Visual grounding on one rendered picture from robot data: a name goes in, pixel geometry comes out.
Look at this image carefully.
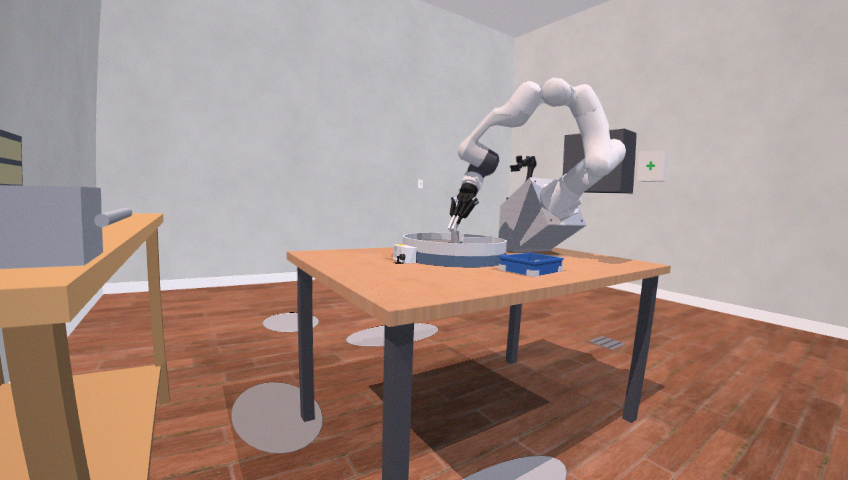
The blue crate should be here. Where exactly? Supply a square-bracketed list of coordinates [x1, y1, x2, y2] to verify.
[499, 252, 564, 277]

